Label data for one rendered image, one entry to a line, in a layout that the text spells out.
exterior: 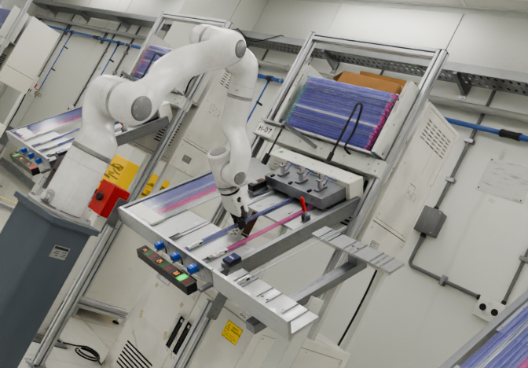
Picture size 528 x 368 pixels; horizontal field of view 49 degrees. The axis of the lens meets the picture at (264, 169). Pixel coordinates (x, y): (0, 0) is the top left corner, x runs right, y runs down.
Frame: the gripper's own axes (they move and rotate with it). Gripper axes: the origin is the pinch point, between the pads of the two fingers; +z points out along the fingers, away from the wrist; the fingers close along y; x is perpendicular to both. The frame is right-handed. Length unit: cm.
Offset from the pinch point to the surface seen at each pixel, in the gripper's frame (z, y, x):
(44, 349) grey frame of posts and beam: 35, 49, 77
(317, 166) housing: 0.7, 2.6, -44.9
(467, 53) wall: 40, 63, -245
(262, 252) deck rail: -0.1, -20.9, 6.4
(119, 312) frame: 42, 49, 43
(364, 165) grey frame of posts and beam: -2, -17, -52
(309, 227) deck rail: 4.3, -20.8, -16.3
